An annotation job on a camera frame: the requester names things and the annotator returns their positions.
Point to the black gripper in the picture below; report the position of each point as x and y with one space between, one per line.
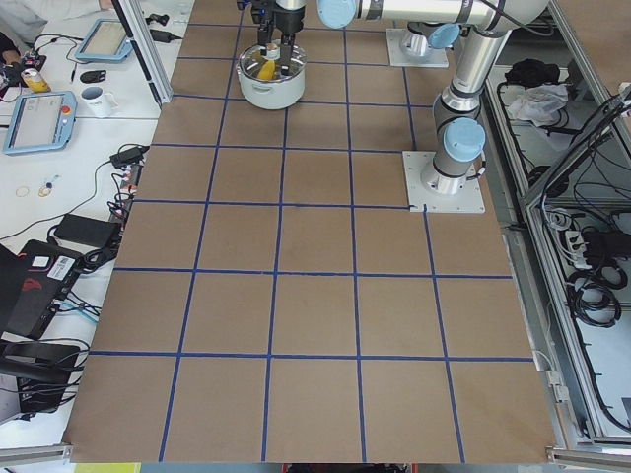
288 19

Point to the yellow corn cob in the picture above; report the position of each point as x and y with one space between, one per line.
267 71

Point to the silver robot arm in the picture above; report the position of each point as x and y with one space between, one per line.
460 137
490 20

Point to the pale green electric pot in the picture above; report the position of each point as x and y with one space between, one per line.
280 93

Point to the blue teach pendant far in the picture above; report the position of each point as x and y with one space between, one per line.
105 42

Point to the blue teach pendant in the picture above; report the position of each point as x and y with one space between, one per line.
105 42
40 123

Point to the black round object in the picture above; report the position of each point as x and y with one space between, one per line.
93 76

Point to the white mug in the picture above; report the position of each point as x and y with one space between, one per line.
101 103

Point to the yellow drink can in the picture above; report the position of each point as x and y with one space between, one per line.
34 80

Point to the blue teach pendant near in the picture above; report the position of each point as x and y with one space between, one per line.
40 123

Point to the black cloth bundle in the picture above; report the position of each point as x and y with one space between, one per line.
531 73

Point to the black power brick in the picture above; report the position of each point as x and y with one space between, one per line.
87 231

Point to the white crumpled cloth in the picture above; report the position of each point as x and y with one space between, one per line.
539 105

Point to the black laptop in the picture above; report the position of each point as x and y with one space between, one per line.
46 273

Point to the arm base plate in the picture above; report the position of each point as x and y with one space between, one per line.
407 49
430 192

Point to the aluminium frame post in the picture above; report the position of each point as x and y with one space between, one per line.
131 16

